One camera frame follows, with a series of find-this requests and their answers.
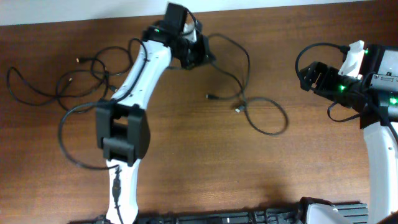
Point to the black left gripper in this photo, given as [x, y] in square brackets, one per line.
[203, 57]

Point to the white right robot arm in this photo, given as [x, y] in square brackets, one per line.
[366, 83]

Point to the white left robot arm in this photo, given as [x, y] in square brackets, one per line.
[122, 129]

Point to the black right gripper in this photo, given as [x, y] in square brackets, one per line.
[313, 76]

